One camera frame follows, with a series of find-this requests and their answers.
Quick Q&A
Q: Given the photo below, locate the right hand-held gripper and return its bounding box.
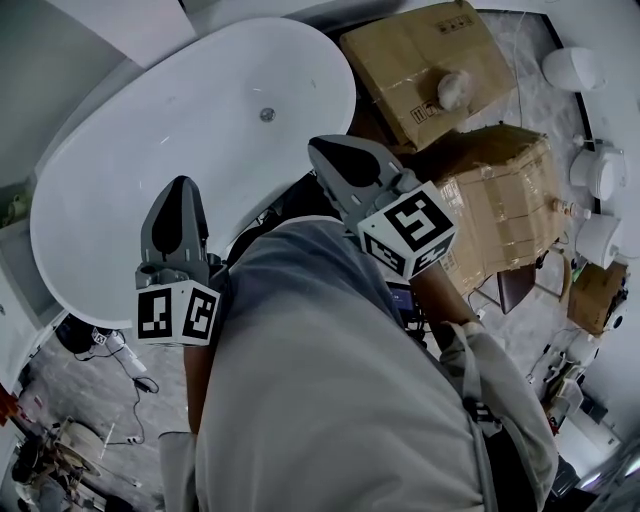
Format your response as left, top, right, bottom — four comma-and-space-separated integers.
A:
308, 135, 459, 281

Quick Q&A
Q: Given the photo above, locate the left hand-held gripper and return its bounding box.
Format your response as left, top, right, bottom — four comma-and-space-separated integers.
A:
134, 175, 231, 348

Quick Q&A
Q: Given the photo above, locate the person's left forearm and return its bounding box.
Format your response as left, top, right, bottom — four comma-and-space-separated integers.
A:
181, 343, 219, 437

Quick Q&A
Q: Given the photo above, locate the person's right forearm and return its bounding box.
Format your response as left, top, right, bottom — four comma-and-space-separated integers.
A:
409, 259, 479, 352

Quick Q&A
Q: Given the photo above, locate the white bathtub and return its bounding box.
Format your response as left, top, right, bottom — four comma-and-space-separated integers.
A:
29, 17, 357, 331

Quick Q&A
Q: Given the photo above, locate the plain brown cardboard box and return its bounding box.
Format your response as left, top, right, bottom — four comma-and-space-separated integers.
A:
338, 0, 518, 152

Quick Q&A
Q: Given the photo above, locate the white fluffy ball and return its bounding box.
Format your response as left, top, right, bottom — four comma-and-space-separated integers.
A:
435, 69, 477, 111

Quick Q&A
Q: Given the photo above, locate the large taped cardboard box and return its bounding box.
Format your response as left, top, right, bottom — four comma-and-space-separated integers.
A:
399, 124, 564, 302

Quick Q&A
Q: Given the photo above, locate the black equipment bundle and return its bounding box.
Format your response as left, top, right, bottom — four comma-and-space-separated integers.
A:
54, 314, 114, 359

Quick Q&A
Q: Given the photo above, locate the small green pot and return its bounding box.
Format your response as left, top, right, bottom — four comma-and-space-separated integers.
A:
4, 191, 32, 222

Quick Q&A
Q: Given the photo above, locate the brown seat chair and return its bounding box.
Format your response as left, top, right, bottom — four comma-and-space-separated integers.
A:
467, 247, 574, 317

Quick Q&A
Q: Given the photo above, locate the small white bottle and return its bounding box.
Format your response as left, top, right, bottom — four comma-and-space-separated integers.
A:
551, 196, 593, 222

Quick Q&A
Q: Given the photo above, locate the person's grey shirt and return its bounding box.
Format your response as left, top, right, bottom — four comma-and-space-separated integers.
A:
158, 215, 559, 512

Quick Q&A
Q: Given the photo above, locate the beige round spool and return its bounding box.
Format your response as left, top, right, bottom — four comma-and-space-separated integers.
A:
47, 416, 107, 477

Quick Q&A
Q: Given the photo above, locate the small cardboard box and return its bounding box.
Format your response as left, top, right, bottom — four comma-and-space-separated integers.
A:
566, 261, 629, 336

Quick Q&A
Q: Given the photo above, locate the pile of mixed clutter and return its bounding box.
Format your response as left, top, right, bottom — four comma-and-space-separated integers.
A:
0, 384, 109, 512

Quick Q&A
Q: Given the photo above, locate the black recorder box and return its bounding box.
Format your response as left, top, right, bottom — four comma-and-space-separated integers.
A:
385, 280, 432, 346

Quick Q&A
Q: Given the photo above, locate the grey backpack strap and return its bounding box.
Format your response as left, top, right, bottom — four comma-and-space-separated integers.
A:
439, 319, 504, 439

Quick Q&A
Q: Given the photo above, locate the white round camera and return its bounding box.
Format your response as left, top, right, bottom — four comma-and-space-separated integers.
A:
606, 305, 631, 332

